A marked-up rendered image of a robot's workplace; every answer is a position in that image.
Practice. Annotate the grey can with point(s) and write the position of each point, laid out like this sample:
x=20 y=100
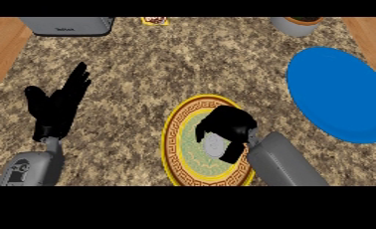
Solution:
x=216 y=145

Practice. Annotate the grey toaster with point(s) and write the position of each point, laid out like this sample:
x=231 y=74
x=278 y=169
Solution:
x=69 y=25

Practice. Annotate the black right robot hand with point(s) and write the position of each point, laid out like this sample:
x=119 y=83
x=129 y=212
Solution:
x=231 y=118

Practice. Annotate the blue plate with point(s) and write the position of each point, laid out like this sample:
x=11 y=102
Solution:
x=333 y=93

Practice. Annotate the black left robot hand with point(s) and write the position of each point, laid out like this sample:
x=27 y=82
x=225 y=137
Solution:
x=60 y=107

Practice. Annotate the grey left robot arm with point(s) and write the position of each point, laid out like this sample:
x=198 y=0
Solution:
x=35 y=166

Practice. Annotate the grey plant pot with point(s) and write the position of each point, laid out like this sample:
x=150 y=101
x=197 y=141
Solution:
x=297 y=25

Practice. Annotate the yellow patterned plate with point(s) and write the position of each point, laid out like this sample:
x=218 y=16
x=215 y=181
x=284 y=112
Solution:
x=188 y=153

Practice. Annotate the yellow snack packet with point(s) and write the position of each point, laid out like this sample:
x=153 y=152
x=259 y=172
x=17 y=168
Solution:
x=156 y=20

